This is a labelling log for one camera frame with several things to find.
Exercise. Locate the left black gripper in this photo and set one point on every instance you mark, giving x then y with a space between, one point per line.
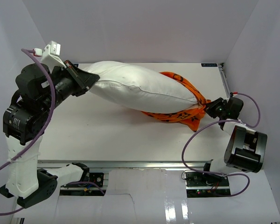
84 79

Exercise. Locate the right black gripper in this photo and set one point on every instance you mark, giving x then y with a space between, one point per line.
210 108

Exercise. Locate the orange patterned pillowcase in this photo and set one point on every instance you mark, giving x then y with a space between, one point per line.
190 117

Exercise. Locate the white pillow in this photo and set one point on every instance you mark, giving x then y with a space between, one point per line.
140 88

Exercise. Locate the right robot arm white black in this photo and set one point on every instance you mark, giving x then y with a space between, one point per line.
245 150

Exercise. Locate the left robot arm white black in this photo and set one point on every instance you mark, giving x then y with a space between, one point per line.
39 90

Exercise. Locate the right blue table label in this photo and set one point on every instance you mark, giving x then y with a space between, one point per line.
208 64

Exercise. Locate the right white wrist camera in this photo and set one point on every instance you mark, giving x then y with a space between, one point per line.
233 94

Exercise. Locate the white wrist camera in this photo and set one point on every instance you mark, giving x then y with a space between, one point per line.
50 55
233 94

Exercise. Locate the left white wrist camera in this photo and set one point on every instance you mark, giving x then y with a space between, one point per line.
50 55

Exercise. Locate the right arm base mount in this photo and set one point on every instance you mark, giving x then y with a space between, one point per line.
199 185

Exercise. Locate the aluminium front rail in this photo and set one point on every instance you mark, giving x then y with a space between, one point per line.
117 164

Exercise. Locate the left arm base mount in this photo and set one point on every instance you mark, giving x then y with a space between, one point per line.
87 176

